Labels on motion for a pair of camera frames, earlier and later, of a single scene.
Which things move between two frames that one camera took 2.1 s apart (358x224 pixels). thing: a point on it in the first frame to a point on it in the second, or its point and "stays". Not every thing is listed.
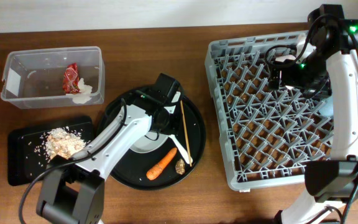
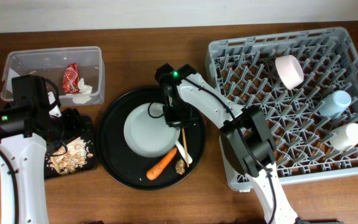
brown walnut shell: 180,167 stays
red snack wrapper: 71,83 stays
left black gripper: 174,128 to 78,125
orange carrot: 156,169 stays
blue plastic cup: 327,108 stays
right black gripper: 321,88 to 175,122
